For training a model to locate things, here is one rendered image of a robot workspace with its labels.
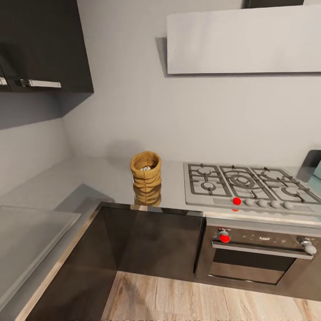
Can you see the drop in sink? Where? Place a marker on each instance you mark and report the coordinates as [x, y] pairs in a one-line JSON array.
[[27, 236]]

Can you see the range hood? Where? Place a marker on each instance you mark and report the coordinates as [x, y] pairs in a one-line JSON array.
[[265, 36]]

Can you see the cabinet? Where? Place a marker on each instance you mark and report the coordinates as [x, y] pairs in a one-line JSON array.
[[42, 47]]

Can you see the popcorn bag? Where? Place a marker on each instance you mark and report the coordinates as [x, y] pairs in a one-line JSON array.
[[148, 179]]

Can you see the burner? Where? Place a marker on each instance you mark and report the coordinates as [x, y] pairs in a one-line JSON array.
[[249, 187]]

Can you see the oven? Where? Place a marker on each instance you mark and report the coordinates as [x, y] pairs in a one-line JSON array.
[[254, 255]]

